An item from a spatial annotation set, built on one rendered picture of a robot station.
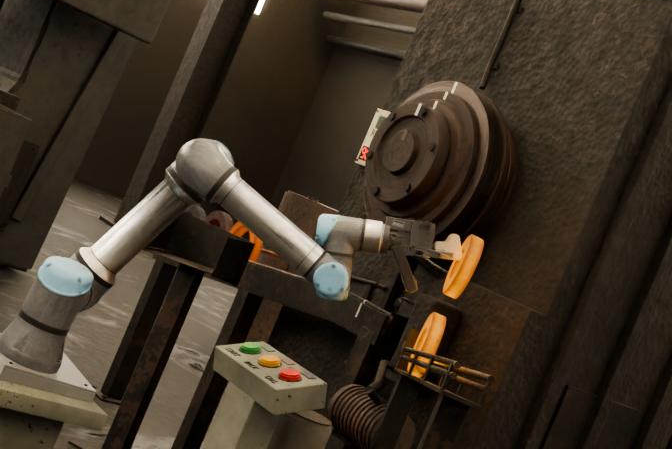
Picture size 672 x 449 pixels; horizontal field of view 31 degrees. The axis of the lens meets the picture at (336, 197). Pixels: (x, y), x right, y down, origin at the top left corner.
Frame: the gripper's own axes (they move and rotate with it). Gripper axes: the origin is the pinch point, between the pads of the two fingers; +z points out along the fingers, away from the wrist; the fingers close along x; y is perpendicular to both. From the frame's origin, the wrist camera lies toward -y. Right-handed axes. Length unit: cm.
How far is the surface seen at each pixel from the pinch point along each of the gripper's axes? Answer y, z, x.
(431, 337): -18.4, -6.2, -7.3
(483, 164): 23.3, 4.2, 25.2
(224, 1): 153, -136, 713
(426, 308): -14.7, -5.2, 22.9
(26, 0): 80, -187, 294
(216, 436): -37, -49, -53
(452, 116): 34.9, -4.4, 34.7
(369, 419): -40.4, -16.8, 2.1
